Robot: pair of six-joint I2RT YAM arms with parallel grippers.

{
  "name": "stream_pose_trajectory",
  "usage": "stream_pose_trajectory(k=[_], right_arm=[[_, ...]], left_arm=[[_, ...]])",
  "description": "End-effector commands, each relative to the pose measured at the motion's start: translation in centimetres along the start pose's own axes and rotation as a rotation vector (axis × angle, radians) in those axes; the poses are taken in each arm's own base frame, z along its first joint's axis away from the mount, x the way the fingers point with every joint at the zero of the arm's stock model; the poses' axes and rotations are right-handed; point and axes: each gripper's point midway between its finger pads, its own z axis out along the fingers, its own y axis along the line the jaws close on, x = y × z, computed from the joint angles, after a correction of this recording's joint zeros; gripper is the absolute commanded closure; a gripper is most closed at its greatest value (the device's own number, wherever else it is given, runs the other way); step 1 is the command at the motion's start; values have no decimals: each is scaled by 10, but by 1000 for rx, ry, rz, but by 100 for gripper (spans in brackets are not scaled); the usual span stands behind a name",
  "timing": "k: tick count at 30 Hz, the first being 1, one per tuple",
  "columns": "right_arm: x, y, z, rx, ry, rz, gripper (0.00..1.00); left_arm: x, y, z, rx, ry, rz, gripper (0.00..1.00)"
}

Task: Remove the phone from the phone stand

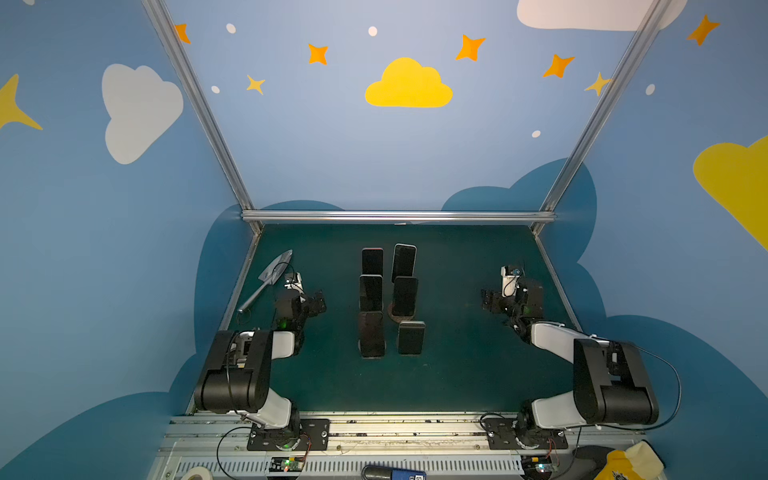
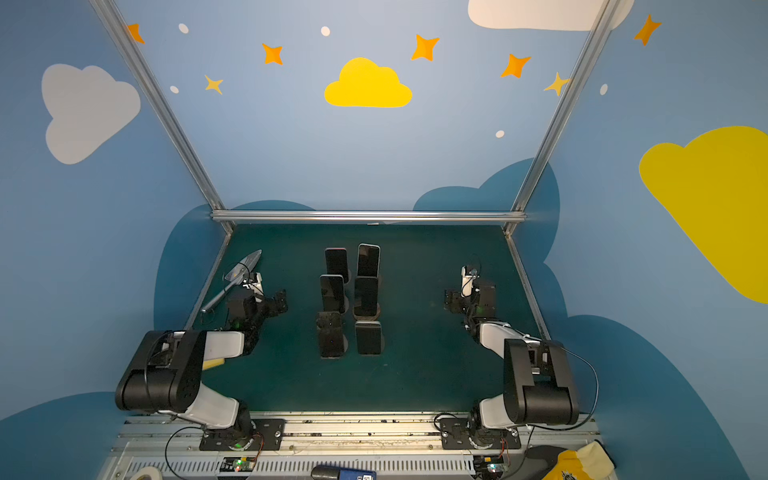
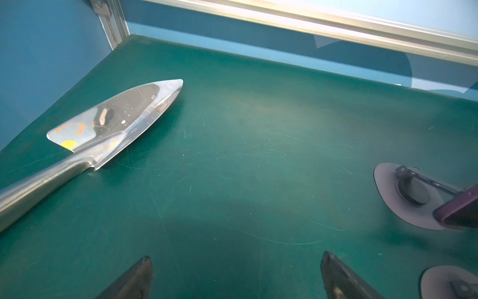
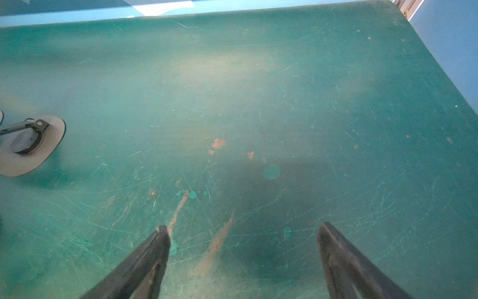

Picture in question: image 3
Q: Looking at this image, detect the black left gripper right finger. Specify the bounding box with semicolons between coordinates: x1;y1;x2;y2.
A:
321;251;385;299

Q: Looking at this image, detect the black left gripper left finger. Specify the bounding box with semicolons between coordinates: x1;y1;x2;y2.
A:
96;256;154;299

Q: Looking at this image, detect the grey stand middle left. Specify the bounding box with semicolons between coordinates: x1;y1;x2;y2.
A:
419;265;478;299

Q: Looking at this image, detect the grey stand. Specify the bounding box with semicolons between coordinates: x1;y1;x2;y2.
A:
373;163;464;230
419;265;478;299

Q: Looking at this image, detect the grey stand back left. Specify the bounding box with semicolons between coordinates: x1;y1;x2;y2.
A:
373;163;464;230

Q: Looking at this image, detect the pink phone back left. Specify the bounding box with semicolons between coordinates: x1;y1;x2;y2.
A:
433;185;478;230

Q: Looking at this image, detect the silver metal garden trowel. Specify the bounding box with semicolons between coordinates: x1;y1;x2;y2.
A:
1;79;184;230

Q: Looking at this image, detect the horizontal aluminium frame bar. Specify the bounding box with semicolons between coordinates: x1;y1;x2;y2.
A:
160;1;478;66

